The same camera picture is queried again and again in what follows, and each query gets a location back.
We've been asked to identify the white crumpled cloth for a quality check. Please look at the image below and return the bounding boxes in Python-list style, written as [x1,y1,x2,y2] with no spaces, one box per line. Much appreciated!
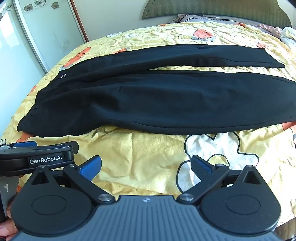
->
[280,26,296,49]

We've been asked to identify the green padded headboard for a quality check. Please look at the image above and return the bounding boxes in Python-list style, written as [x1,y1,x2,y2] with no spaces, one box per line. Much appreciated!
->
[142,0,292,29]

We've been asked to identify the yellow printed blanket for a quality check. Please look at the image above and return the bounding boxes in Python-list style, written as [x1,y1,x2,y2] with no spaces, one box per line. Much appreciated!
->
[0,20,296,229]

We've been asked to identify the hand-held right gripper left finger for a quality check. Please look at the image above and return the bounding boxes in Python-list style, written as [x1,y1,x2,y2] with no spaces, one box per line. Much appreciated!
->
[31,155,116,206]

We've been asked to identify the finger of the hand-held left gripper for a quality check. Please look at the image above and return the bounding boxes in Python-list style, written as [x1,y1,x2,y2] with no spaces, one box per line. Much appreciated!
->
[0,141,79,156]
[0,141,38,151]

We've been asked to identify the person's left hand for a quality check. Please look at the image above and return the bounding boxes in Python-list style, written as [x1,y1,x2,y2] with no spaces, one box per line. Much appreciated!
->
[0,202,19,241]

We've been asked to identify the black pants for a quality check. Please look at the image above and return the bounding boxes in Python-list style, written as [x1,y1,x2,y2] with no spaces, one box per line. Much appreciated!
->
[17,44,296,136]

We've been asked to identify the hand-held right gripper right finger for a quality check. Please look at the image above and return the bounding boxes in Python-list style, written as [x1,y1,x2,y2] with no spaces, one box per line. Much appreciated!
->
[177,154,263,206]

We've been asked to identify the white flower-print wardrobe door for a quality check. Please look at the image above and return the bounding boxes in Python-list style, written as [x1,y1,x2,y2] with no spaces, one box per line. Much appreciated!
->
[0,0,49,139]
[13,0,89,73]

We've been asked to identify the printed pillow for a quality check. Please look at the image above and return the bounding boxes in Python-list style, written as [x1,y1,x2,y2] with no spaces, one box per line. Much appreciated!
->
[173,13,263,25]

